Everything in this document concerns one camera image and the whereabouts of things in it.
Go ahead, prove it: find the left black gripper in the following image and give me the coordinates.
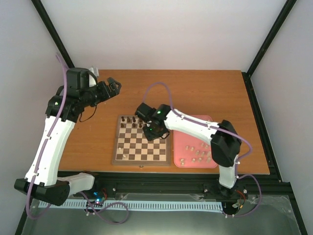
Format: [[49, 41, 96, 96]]
[[82, 77, 122, 107]]

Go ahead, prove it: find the wooden chess board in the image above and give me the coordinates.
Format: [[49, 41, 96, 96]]
[[112, 115, 171, 166]]

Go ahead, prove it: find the dark chess pieces row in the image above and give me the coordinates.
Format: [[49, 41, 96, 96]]
[[120, 116, 143, 129]]

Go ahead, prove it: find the black frame post right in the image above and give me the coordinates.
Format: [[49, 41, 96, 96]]
[[246, 0, 297, 77]]

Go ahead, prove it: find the light blue cable duct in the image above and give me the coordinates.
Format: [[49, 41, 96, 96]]
[[51, 199, 223, 213]]

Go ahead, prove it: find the black frame post left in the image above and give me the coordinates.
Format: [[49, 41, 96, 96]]
[[31, 0, 75, 68]]

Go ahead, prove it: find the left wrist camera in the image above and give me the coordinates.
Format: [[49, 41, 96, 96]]
[[66, 68, 98, 90]]

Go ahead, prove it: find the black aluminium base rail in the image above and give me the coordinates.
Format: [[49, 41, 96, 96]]
[[84, 172, 294, 200]]

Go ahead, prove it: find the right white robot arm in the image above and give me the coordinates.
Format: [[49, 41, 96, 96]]
[[135, 103, 242, 189]]

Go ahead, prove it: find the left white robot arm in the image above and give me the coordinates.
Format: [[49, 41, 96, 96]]
[[14, 77, 121, 206]]

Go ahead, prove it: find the pink plastic tray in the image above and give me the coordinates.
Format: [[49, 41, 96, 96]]
[[173, 114, 219, 168]]

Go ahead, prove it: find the black frame post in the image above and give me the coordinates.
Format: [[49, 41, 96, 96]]
[[31, 0, 75, 68], [246, 0, 297, 77]]

